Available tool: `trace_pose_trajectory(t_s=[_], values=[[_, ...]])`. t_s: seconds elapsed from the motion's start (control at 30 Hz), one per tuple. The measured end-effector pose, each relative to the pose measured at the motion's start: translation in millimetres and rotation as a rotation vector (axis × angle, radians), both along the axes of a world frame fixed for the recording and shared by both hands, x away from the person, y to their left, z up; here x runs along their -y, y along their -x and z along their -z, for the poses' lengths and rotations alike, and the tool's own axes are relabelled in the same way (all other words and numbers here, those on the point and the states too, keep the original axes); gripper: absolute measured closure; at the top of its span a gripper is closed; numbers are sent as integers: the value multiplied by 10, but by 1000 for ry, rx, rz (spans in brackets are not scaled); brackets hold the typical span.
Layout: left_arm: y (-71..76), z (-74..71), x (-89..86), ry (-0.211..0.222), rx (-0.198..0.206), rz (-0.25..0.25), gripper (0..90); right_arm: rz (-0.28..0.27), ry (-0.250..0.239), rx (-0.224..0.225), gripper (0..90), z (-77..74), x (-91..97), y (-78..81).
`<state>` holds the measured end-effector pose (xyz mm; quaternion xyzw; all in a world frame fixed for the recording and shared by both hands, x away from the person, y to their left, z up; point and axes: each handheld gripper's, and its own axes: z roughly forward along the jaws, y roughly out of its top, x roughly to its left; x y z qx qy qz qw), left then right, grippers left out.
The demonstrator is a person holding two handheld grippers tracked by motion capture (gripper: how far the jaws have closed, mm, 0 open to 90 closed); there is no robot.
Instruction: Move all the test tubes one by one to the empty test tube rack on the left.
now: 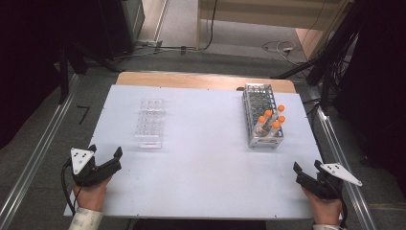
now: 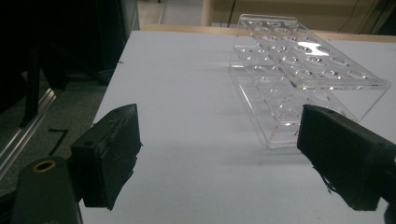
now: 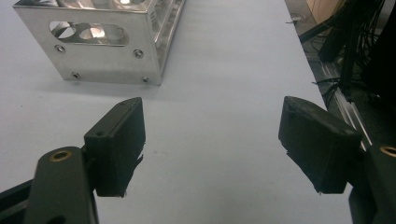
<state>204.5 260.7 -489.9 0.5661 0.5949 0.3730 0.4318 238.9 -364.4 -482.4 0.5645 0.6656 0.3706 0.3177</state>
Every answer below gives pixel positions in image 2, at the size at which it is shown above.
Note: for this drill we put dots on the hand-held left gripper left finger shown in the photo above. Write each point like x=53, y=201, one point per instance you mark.
x=106, y=155

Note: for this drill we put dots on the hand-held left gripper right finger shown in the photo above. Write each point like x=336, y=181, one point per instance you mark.
x=345, y=155

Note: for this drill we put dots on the clear acrylic tube rack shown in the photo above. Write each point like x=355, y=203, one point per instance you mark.
x=311, y=63

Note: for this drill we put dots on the black metal stand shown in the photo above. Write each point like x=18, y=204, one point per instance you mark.
x=32, y=90

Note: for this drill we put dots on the black cabinet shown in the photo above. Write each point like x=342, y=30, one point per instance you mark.
x=106, y=31

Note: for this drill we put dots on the beige wooden cabinet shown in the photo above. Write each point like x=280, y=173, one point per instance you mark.
x=280, y=11

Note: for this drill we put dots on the metal floor rail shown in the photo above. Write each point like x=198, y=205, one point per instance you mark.
x=25, y=132

